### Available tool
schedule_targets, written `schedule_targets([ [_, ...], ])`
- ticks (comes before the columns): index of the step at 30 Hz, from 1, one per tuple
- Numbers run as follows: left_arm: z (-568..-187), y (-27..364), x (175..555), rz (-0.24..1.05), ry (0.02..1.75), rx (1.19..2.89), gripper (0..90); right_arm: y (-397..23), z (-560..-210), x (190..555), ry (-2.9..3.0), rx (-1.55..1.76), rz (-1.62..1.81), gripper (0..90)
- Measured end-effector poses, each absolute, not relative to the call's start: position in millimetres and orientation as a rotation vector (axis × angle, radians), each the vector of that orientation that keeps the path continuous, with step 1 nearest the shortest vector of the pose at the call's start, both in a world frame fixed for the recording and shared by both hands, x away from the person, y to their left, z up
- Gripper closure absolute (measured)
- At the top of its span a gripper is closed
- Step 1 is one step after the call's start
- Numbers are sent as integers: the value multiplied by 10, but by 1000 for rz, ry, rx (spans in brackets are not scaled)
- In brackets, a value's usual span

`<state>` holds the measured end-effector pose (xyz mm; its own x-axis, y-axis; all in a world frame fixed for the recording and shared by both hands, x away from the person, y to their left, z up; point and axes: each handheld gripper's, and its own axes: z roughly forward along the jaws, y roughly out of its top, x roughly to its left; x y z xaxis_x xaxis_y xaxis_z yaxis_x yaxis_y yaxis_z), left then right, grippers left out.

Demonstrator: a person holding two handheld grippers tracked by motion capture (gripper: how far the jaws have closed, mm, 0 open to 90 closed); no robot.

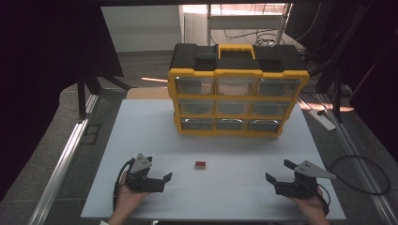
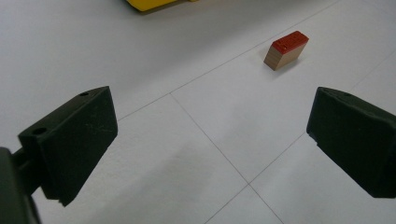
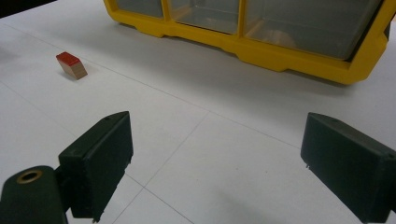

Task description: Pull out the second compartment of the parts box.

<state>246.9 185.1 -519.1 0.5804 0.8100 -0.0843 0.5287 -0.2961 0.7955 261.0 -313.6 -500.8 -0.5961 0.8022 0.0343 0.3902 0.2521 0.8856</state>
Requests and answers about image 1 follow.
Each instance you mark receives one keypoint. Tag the brown cardboard sheet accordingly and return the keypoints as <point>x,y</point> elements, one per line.
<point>147,93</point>

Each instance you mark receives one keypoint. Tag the clear plastic drawer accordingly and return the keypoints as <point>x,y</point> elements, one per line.
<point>236,86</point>

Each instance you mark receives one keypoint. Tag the yellow black organizer cabinet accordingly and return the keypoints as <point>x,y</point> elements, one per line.
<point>234,61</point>

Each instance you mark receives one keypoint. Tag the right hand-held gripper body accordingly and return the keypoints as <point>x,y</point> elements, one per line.
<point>297,187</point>

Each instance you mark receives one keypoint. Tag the small red block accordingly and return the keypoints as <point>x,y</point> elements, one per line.
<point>200,165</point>

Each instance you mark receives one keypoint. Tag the dark curtain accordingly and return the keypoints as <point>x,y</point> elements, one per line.
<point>40,62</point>
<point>369,62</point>

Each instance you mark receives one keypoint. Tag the dark floor socket cover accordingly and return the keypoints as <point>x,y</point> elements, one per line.
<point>90,134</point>

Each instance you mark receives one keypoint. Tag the black metal stand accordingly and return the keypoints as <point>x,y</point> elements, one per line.
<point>337,93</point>
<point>82,93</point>

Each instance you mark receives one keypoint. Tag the person's right hand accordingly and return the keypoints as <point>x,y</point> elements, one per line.
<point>311,204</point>

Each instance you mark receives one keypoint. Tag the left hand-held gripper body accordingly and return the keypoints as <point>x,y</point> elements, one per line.
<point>147,184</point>

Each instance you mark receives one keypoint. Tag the grid of clear drawers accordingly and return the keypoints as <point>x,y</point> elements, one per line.
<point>195,107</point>

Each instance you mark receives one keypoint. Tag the person's left hand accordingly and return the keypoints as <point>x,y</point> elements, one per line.
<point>130,198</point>

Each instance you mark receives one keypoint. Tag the white power strip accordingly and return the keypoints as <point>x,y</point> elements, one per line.
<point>324,121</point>

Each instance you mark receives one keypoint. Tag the metal floor rail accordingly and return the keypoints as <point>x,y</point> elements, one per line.
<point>375,190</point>
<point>62,162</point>

